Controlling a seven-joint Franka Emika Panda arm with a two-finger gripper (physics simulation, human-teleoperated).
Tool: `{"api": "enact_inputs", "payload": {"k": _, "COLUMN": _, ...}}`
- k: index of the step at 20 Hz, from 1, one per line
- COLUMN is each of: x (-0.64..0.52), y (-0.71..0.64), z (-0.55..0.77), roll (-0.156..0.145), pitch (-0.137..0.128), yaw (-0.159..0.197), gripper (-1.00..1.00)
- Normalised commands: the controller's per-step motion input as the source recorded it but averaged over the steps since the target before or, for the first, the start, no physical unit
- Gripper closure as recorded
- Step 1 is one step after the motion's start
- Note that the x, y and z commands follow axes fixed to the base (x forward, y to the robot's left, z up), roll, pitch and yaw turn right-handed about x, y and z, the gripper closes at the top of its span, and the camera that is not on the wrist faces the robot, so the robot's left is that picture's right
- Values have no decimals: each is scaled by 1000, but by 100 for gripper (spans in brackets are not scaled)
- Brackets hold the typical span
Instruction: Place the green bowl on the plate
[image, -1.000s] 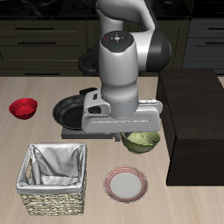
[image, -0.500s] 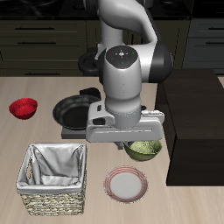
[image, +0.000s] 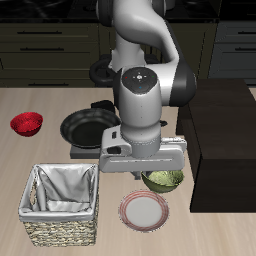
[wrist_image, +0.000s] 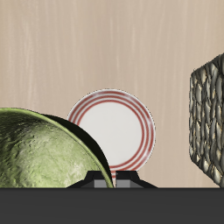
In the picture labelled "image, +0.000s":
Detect black frying pan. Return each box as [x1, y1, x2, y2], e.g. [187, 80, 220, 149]
[59, 99, 123, 150]

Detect dark wooden cabinet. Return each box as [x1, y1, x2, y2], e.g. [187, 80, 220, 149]
[175, 78, 256, 214]

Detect red bowl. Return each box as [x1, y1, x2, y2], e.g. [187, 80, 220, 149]
[9, 111, 45, 138]

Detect wicker basket with white liner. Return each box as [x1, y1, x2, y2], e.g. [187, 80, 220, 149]
[17, 162, 101, 249]

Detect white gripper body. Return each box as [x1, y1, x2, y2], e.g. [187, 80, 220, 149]
[98, 136, 188, 174]

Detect dark kitchen cupboard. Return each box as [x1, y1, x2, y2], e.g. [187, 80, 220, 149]
[0, 20, 116, 89]

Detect grey kitchen cupboard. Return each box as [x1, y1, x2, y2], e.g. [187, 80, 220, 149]
[207, 19, 256, 85]

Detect green bowl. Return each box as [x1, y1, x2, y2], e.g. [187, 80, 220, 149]
[140, 169, 186, 195]

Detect black kitchen countertop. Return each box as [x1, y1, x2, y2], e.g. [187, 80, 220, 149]
[0, 0, 222, 24]

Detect white plate with red rim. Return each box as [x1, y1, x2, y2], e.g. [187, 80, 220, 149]
[118, 189, 170, 234]

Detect dark grey stove plate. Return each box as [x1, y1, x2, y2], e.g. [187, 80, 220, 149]
[69, 143, 103, 160]

